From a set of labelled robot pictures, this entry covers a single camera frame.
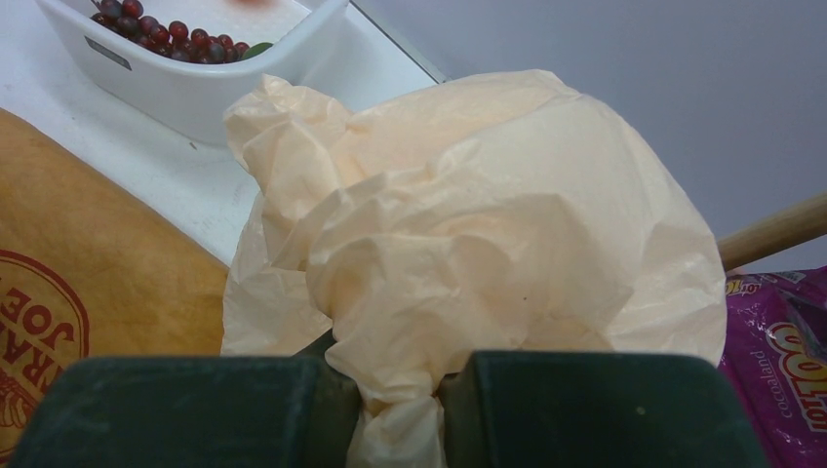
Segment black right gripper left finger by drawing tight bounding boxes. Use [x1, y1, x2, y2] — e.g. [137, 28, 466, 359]
[11, 334, 360, 467]

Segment white perforated plastic basket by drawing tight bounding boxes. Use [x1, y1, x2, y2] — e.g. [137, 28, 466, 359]
[37, 1, 348, 145]

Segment mustard tote bag black straps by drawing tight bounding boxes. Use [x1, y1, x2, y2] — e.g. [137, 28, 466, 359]
[0, 107, 230, 463]

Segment orange translucent plastic grocery bag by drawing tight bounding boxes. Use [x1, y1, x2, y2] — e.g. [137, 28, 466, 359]
[221, 70, 727, 467]

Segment pink two-tier wooden shelf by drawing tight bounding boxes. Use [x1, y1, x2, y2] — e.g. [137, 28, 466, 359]
[717, 192, 826, 271]

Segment orange fruit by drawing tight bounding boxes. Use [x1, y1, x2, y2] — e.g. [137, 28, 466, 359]
[230, 0, 279, 10]

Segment dark red grape bunch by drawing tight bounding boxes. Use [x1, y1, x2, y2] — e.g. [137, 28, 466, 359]
[90, 0, 253, 65]

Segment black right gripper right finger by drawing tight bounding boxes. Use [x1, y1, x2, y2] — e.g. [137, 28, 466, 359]
[439, 351, 768, 467]

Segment purple snack packet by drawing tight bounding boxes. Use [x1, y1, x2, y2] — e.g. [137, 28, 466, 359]
[719, 267, 826, 467]

